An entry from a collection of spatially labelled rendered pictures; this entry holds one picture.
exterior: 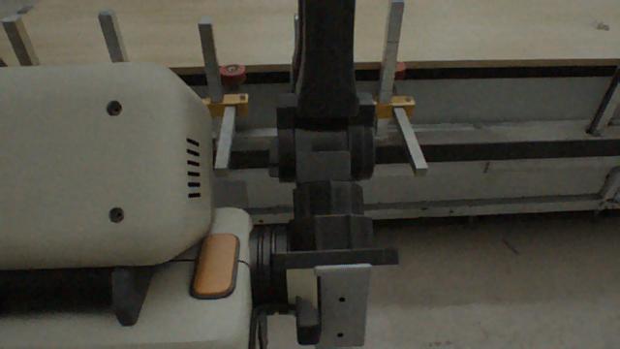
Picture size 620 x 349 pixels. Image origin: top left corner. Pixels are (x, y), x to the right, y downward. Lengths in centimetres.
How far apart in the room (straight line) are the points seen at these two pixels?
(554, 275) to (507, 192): 41
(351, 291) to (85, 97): 26
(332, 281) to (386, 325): 141
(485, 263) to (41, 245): 190
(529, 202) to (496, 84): 70
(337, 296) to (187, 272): 13
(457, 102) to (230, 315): 142
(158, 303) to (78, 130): 14
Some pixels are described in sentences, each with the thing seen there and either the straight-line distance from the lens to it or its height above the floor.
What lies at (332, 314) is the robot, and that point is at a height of 117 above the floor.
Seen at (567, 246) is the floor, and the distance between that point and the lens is 231.
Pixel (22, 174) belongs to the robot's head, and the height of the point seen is 134.
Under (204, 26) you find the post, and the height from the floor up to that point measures 109.
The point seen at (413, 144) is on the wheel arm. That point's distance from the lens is 119.
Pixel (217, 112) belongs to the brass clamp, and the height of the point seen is 83.
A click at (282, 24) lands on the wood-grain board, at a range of 171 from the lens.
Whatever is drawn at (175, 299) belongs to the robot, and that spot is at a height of 124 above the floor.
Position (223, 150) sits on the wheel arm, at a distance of 112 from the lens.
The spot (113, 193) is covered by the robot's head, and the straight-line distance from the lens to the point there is 32.
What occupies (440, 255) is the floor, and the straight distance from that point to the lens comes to 204.
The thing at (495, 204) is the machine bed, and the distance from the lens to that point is 211.
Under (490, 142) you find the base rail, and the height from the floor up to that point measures 70.
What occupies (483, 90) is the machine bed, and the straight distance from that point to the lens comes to 169.
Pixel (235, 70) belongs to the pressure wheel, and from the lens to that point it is 139.
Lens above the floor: 153
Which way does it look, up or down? 41 degrees down
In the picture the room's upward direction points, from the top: straight up
